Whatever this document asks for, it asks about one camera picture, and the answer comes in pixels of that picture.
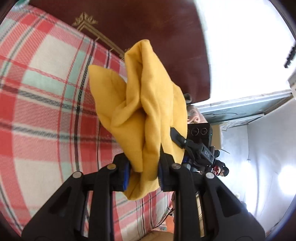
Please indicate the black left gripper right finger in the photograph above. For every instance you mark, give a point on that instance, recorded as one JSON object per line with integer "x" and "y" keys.
{"x": 205, "y": 208}

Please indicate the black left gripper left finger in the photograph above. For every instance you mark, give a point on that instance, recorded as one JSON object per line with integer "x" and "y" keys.
{"x": 82, "y": 208}

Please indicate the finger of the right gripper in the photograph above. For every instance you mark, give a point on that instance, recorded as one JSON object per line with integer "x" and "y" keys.
{"x": 178, "y": 139}

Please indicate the yellow garment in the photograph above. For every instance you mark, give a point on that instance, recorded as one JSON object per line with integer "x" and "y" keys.
{"x": 139, "y": 112}

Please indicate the pile of mixed clothes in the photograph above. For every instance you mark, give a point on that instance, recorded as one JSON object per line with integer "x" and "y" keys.
{"x": 194, "y": 116}

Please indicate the cardboard box by bed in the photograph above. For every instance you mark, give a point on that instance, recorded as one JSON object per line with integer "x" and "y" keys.
{"x": 216, "y": 137}

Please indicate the person in black cap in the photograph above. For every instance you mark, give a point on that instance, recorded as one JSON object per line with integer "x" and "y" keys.
{"x": 220, "y": 169}

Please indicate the tan quilted jacket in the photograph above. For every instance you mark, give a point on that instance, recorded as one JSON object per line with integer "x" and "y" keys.
{"x": 156, "y": 235}

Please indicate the red plaid bed sheet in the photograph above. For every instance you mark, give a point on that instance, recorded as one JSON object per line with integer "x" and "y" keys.
{"x": 49, "y": 128}

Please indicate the dark red headboard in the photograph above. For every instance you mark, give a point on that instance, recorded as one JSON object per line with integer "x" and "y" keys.
{"x": 172, "y": 27}

